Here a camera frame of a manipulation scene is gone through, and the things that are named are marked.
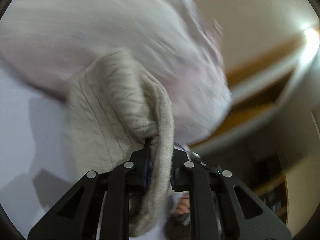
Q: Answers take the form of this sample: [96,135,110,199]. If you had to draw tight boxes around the beige cable-knit sweater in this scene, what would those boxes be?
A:
[67,49,174,237]

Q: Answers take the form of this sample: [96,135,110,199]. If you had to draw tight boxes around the person's hand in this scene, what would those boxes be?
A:
[173,193,190,217]

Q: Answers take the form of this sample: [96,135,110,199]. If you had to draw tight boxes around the lavender bed sheet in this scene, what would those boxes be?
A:
[1,66,88,238]

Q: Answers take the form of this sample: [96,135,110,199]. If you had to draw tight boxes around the wooden headboard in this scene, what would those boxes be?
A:
[191,34,308,151]

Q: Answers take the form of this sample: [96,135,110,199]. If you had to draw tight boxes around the pink floral pillow left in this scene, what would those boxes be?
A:
[1,0,232,144]

